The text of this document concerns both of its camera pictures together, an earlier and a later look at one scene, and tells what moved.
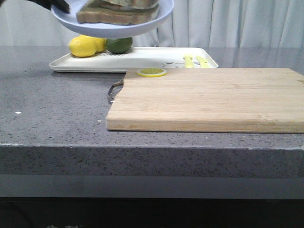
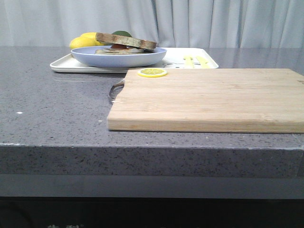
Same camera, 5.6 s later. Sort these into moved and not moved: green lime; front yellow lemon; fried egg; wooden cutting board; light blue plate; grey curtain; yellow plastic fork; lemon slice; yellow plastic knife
Moved: green lime; fried egg; light blue plate
Not moved: yellow plastic knife; front yellow lemon; lemon slice; grey curtain; yellow plastic fork; wooden cutting board
